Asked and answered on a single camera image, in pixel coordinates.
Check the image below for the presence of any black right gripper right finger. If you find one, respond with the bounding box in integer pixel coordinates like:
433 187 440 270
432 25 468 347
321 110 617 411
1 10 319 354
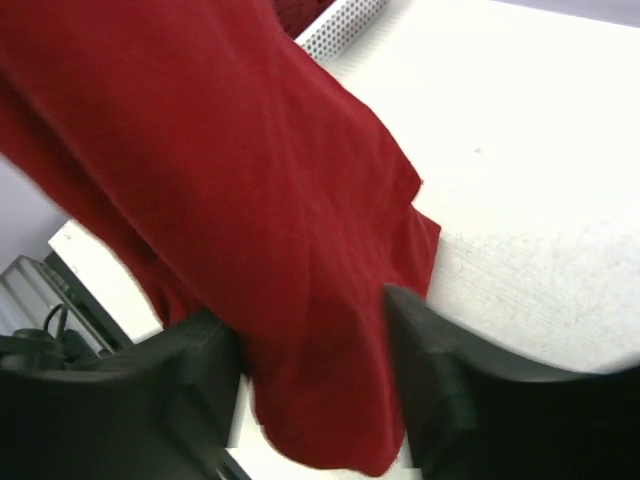
384 285 639 479

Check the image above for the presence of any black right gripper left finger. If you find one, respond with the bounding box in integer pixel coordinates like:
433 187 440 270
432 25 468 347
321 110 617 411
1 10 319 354
1 311 241 479

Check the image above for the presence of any red t-shirt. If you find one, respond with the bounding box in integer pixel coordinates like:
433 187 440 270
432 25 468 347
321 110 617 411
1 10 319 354
1 0 440 477

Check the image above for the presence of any white perforated plastic basket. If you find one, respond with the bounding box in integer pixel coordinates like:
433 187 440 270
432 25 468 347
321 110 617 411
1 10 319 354
295 0 389 64

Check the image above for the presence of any dark red crumpled shirt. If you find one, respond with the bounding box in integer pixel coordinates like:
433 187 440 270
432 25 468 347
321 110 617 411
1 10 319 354
271 0 334 39

